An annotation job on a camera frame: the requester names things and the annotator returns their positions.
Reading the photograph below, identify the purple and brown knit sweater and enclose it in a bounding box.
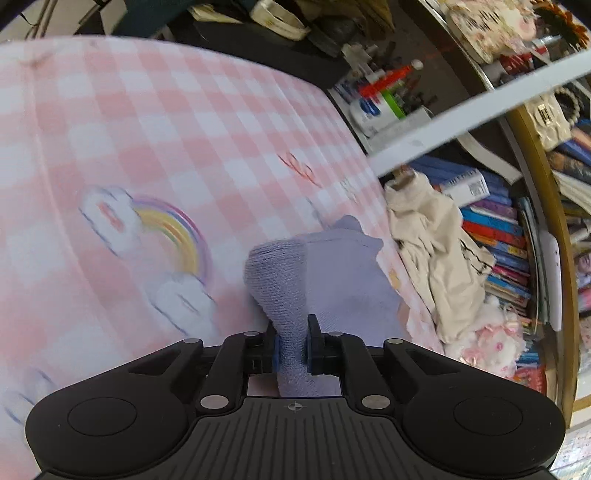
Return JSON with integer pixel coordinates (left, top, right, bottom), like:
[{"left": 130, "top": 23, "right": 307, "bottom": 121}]
[{"left": 243, "top": 215, "right": 409, "bottom": 397}]

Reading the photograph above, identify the cream crumpled garment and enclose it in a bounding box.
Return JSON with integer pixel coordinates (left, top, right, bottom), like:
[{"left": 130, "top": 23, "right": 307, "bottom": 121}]
[{"left": 385, "top": 172, "right": 496, "bottom": 344}]

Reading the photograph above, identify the white pink plush bunny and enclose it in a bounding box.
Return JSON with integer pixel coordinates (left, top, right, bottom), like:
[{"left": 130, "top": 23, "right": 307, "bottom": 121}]
[{"left": 444, "top": 294, "right": 526, "bottom": 379}]

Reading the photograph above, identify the pink checkered cartoon mat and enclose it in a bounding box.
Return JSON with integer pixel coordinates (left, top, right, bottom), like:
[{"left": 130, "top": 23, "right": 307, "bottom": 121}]
[{"left": 1, "top": 37, "right": 442, "bottom": 479}]

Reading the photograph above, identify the white book box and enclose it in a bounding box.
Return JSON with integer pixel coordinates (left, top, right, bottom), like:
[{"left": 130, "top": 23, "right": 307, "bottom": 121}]
[{"left": 438, "top": 169, "right": 490, "bottom": 208}]

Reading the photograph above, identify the row of colourful books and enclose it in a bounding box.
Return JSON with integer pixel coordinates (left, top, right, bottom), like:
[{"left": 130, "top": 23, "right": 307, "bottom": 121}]
[{"left": 410, "top": 156, "right": 550, "bottom": 336}]

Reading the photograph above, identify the white blue pen jar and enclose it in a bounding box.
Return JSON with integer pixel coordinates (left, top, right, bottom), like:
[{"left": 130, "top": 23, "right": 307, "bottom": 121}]
[{"left": 349, "top": 91, "right": 406, "bottom": 138}]

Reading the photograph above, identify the red bottle white cap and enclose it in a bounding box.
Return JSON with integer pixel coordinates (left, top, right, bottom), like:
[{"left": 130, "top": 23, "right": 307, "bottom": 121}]
[{"left": 359, "top": 59, "right": 424, "bottom": 98}]

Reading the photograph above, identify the white bookshelf frame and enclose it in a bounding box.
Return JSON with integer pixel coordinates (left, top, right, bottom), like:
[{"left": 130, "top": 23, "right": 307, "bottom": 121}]
[{"left": 368, "top": 50, "right": 591, "bottom": 177}]

